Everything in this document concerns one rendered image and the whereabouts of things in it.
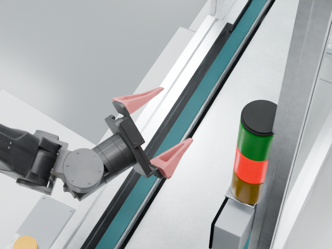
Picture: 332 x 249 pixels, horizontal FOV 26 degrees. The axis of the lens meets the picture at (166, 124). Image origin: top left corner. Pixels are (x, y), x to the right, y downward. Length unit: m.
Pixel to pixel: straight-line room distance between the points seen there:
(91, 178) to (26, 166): 0.10
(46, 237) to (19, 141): 0.27
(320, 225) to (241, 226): 0.47
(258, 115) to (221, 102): 0.64
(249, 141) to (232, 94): 0.66
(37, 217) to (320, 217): 0.53
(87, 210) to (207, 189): 0.23
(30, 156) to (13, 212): 0.36
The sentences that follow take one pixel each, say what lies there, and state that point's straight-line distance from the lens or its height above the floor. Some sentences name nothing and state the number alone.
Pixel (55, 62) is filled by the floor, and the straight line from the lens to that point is 2.76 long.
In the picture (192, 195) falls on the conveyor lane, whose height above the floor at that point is 0.92.
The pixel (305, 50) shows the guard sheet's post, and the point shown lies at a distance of 0.70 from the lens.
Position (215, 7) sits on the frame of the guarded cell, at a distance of 1.67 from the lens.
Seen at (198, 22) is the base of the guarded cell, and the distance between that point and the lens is 1.67.
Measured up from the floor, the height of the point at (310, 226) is 0.86.
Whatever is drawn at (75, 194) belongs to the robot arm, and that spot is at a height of 1.15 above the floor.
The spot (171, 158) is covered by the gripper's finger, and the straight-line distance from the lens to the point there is 1.12.
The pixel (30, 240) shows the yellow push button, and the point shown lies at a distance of 1.24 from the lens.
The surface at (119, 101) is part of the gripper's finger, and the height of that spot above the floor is 1.20.
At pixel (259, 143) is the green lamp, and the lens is 0.81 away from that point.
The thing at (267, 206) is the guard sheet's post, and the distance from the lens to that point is 0.94.
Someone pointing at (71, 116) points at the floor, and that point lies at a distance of 2.59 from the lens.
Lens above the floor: 2.06
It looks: 54 degrees down
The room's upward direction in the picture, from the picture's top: straight up
